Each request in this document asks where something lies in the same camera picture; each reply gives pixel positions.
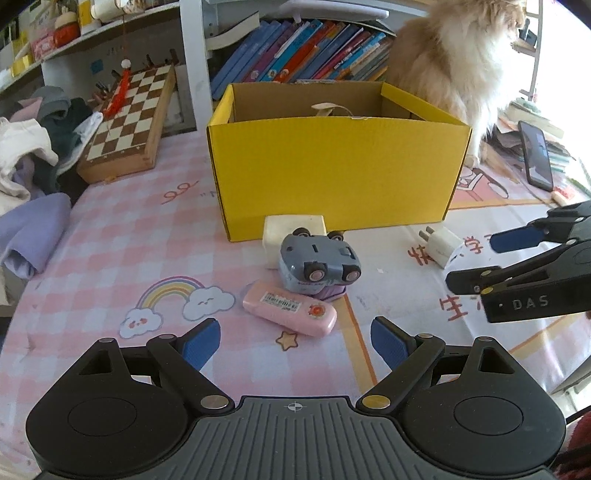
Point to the grey toy car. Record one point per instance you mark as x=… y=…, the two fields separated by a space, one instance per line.
x=314 y=261

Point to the row of colourful books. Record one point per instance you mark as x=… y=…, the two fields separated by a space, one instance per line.
x=314 y=50

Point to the yellow cardboard box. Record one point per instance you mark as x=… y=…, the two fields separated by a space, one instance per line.
x=337 y=175

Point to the red tassel ornament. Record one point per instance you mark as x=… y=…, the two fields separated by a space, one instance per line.
x=119 y=92

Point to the dark garments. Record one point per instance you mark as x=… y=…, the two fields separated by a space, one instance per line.
x=69 y=120

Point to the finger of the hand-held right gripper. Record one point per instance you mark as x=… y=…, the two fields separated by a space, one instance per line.
x=508 y=274
x=517 y=239

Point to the pink checked printed tablecloth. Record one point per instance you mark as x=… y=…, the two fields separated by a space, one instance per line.
x=138 y=240

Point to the stack of books and papers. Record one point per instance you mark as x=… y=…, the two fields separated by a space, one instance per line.
x=554 y=124

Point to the lavender garment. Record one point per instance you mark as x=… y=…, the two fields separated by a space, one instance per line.
x=34 y=230

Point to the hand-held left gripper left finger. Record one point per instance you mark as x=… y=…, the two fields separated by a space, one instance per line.
x=202 y=344

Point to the white bookshelf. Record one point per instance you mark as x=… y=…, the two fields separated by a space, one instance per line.
x=191 y=46

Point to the wooden chessboard box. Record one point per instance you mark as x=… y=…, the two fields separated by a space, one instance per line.
x=129 y=124

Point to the white garment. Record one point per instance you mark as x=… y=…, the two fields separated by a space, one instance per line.
x=23 y=147

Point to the pink plastic case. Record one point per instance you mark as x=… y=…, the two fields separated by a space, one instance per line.
x=291 y=308

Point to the printed booklet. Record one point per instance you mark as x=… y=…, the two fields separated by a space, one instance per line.
x=564 y=196

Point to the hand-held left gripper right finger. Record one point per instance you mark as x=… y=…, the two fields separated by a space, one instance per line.
x=388 y=342

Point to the white rectangular block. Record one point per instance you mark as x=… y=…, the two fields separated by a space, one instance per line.
x=277 y=230

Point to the fluffy orange white cat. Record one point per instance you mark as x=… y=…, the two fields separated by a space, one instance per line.
x=452 y=60

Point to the dark red cloth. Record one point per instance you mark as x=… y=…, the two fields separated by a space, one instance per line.
x=577 y=443

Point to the white plug charger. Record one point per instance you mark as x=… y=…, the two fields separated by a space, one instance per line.
x=443 y=244

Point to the black smartphone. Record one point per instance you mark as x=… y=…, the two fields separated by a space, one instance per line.
x=535 y=157

